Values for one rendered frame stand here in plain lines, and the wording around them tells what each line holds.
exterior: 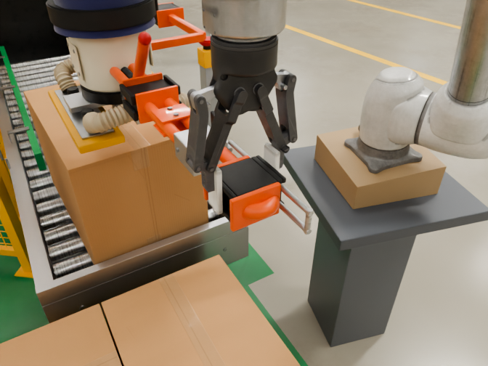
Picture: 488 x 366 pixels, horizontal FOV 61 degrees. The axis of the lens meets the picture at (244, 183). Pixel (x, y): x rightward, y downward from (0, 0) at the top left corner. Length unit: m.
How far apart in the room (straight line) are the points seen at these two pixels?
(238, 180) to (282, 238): 1.73
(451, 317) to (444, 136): 1.10
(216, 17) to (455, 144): 0.91
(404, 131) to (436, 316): 1.07
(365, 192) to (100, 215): 0.78
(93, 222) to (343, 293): 0.90
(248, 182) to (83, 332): 0.86
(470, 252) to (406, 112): 1.37
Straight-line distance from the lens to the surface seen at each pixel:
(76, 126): 1.01
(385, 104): 1.24
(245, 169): 0.57
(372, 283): 1.65
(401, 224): 1.30
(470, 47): 1.07
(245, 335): 1.22
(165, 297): 1.32
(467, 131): 1.20
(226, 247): 1.52
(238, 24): 0.44
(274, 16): 0.45
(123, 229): 1.34
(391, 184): 1.32
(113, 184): 1.24
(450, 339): 2.06
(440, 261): 2.36
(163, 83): 0.86
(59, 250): 1.56
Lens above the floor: 1.56
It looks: 36 degrees down
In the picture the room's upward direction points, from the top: straight up
